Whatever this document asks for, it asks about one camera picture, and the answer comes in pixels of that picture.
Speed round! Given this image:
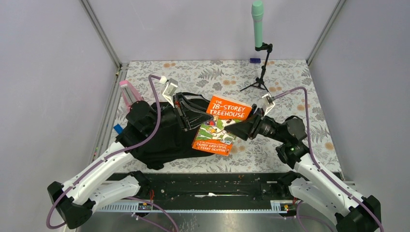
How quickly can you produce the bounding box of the colourful toy block train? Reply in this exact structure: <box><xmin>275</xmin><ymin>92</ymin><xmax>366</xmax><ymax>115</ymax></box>
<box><xmin>113</xmin><ymin>124</ymin><xmax>123</xmax><ymax>134</ymax></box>

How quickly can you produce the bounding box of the black fabric student bag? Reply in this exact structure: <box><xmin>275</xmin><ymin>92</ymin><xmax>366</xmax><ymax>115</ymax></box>
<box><xmin>116</xmin><ymin>101</ymin><xmax>212</xmax><ymax>170</ymax></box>

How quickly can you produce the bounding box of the pink metronome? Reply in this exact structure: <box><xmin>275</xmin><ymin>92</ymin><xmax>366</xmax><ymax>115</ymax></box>
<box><xmin>119</xmin><ymin>80</ymin><xmax>144</xmax><ymax>111</ymax></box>

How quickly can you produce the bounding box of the small blue box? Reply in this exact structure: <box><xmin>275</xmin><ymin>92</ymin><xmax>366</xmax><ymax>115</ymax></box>
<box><xmin>249</xmin><ymin>58</ymin><xmax>261</xmax><ymax>63</ymax></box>

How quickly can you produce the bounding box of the purple cable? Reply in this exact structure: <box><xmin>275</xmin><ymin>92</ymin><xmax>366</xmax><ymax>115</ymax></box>
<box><xmin>46</xmin><ymin>74</ymin><xmax>168</xmax><ymax>230</ymax></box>
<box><xmin>272</xmin><ymin>86</ymin><xmax>385</xmax><ymax>232</ymax></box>

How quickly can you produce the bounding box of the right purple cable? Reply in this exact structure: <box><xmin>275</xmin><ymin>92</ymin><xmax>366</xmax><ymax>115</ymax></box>
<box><xmin>272</xmin><ymin>86</ymin><xmax>385</xmax><ymax>232</ymax></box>

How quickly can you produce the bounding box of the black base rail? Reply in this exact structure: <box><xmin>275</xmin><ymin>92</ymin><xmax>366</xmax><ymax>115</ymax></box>
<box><xmin>105</xmin><ymin>172</ymin><xmax>302</xmax><ymax>207</ymax></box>

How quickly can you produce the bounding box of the black microphone tripod stand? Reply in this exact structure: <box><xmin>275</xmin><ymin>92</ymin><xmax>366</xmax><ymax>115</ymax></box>
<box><xmin>240</xmin><ymin>43</ymin><xmax>273</xmax><ymax>93</ymax></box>

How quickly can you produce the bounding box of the floral table mat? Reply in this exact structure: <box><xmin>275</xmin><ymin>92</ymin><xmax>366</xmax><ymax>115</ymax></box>
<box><xmin>126</xmin><ymin>60</ymin><xmax>341</xmax><ymax>173</ymax></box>

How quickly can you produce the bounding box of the green microphone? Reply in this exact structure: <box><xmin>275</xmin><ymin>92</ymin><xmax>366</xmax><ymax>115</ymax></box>
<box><xmin>251</xmin><ymin>0</ymin><xmax>264</xmax><ymax>48</ymax></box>

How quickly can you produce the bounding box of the white slotted cable duct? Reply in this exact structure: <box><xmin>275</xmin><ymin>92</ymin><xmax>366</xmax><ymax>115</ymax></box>
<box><xmin>97</xmin><ymin>200</ymin><xmax>296</xmax><ymax>214</ymax></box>

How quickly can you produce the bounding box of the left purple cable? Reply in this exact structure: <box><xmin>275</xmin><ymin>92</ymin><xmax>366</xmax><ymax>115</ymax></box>
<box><xmin>46</xmin><ymin>74</ymin><xmax>168</xmax><ymax>230</ymax></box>

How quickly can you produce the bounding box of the orange cover booklet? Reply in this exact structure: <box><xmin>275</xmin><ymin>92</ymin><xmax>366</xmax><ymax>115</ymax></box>
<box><xmin>192</xmin><ymin>95</ymin><xmax>252</xmax><ymax>156</ymax></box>

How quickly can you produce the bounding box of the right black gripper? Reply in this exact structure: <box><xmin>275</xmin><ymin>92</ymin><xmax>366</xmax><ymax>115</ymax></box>
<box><xmin>224</xmin><ymin>104</ymin><xmax>288</xmax><ymax>143</ymax></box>

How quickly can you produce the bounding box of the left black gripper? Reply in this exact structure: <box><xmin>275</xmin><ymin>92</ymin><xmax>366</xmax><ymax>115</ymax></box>
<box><xmin>145</xmin><ymin>93</ymin><xmax>214</xmax><ymax>133</ymax></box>

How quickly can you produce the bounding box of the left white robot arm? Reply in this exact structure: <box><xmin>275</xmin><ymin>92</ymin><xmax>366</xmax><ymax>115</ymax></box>
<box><xmin>46</xmin><ymin>76</ymin><xmax>213</xmax><ymax>229</ymax></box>

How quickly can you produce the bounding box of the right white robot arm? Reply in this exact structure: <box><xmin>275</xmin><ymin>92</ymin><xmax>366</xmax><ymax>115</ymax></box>
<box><xmin>225</xmin><ymin>96</ymin><xmax>383</xmax><ymax>232</ymax></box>

